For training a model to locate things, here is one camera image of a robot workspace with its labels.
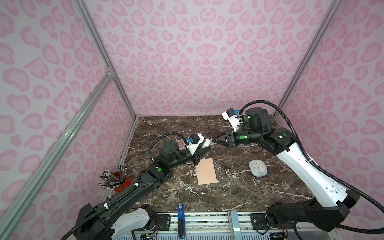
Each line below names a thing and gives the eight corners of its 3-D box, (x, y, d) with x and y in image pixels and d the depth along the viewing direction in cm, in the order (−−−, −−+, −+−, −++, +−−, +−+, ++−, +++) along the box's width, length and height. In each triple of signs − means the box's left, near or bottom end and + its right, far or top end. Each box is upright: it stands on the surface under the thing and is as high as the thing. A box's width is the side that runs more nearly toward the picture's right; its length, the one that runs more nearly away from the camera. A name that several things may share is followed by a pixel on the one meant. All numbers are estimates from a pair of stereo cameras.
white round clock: (251, 176, 90) (252, 174, 87) (247, 161, 96) (249, 159, 94) (267, 176, 90) (269, 174, 87) (263, 161, 96) (264, 159, 94)
